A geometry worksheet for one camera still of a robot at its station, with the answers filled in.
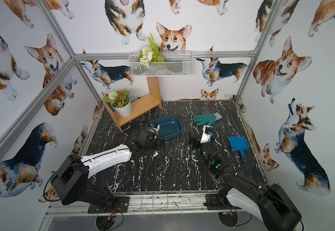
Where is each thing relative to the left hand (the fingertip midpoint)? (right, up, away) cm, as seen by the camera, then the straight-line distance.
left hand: (161, 135), depth 87 cm
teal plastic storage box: (+4, +4, +17) cm, 18 cm away
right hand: (+23, +5, -7) cm, 25 cm away
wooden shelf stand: (-19, +20, +23) cm, 36 cm away
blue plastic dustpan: (+51, -6, +8) cm, 52 cm away
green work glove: (+32, +9, +22) cm, 40 cm away
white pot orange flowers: (-26, +21, +5) cm, 34 cm away
